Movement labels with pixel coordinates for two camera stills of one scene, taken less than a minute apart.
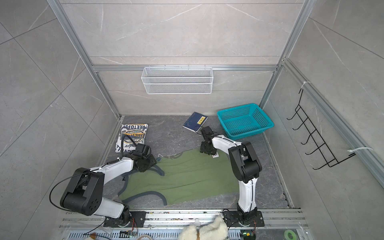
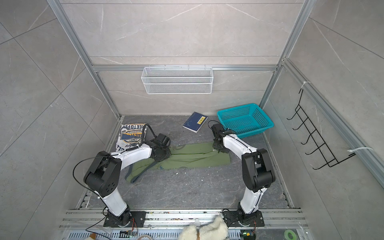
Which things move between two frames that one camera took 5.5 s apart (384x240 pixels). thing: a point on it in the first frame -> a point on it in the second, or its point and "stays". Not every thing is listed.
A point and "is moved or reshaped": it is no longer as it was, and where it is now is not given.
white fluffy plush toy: (217, 230) stays
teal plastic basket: (244, 120) stays
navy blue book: (195, 121) stays
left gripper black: (153, 162) -> (169, 154)
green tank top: (186, 179) is moved or reshaped
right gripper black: (202, 149) -> (215, 146)
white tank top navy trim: (130, 135) stays
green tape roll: (290, 235) stays
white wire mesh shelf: (177, 80) stays
